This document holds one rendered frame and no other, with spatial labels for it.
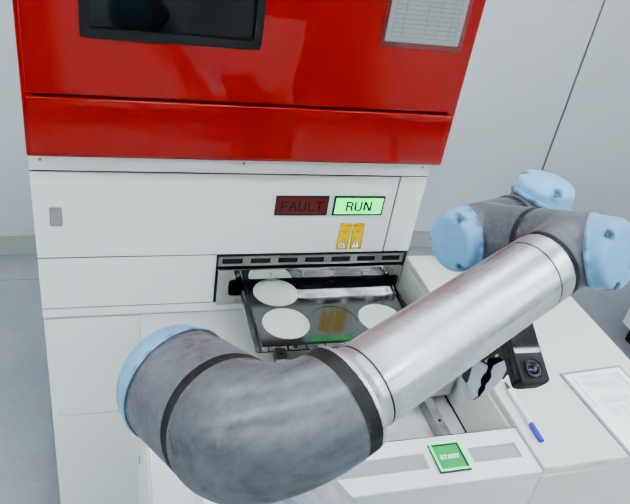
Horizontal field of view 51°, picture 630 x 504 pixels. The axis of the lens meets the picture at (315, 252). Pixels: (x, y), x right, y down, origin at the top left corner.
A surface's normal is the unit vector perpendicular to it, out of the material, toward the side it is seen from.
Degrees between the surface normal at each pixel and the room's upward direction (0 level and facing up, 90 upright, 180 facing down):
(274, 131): 90
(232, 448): 59
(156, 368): 41
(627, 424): 0
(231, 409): 33
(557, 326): 0
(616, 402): 0
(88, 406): 90
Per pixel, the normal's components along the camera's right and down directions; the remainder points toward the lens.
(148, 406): -0.79, -0.18
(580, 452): 0.14, -0.83
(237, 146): 0.25, 0.55
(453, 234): -0.82, 0.20
